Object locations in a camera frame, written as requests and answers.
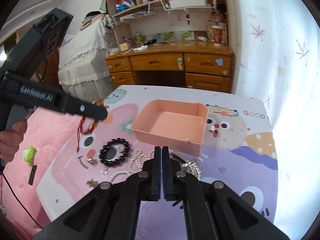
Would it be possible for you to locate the white lace covered furniture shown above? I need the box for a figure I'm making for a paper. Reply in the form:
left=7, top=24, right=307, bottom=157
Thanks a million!
left=57, top=19, right=118, bottom=102

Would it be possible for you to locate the round pearl bracelet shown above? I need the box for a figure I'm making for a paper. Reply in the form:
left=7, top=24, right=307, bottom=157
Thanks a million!
left=107, top=170, right=137, bottom=184

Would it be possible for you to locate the wooden desk with drawers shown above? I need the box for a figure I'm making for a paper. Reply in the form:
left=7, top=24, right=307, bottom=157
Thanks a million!
left=105, top=41, right=233, bottom=93

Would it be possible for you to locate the person left hand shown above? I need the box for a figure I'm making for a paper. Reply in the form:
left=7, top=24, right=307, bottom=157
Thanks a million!
left=0, top=120, right=28, bottom=162

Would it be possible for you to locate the white storage box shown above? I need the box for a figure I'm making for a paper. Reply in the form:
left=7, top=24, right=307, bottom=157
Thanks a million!
left=169, top=0, right=207, bottom=9

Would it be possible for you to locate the pink quilted blanket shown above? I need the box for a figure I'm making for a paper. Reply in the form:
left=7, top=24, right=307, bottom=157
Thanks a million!
left=1, top=108, right=81, bottom=239

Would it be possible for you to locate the small gold flower brooch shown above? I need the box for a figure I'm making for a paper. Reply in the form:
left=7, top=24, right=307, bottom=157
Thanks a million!
left=86, top=179, right=98, bottom=188

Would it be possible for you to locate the green tissue packet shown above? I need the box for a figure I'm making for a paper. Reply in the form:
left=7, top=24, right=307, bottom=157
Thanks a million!
left=22, top=146, right=37, bottom=165

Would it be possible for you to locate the long pearl necklace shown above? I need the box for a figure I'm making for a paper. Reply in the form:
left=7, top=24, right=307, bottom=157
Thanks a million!
left=127, top=148, right=156, bottom=173

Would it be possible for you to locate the black cable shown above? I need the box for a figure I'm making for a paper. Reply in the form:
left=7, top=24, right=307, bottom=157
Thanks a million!
left=0, top=172, right=45, bottom=229

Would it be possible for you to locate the yellow mug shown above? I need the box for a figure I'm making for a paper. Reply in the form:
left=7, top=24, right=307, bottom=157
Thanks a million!
left=119, top=42, right=131, bottom=52

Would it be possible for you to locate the red paper cup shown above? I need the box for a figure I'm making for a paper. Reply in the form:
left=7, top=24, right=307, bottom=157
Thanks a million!
left=212, top=25, right=224, bottom=45

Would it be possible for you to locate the white floral curtain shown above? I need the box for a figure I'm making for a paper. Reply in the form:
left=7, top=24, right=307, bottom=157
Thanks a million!
left=228, top=0, right=319, bottom=239

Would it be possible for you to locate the white band smartwatch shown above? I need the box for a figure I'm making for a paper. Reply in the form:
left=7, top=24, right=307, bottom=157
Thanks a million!
left=206, top=124, right=216, bottom=133

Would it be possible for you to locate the cartoon printed table mat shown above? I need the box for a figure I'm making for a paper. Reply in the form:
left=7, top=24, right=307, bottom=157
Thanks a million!
left=37, top=86, right=278, bottom=239

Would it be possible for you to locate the red string gold bracelet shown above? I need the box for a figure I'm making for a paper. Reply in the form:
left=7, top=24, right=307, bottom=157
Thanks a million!
left=76, top=99, right=107, bottom=153

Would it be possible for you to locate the pink plastic tray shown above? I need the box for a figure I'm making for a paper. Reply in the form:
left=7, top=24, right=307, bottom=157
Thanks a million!
left=131, top=100, right=208, bottom=157

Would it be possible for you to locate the silver ring red stone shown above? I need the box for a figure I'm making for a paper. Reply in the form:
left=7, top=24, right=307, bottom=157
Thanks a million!
left=101, top=166, right=108, bottom=176

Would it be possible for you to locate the black bead bracelet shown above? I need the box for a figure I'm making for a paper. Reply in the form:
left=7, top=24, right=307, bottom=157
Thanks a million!
left=99, top=138, right=131, bottom=168

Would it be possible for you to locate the wooden bookshelf hutch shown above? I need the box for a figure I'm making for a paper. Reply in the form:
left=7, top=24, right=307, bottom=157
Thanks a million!
left=105, top=0, right=229, bottom=47

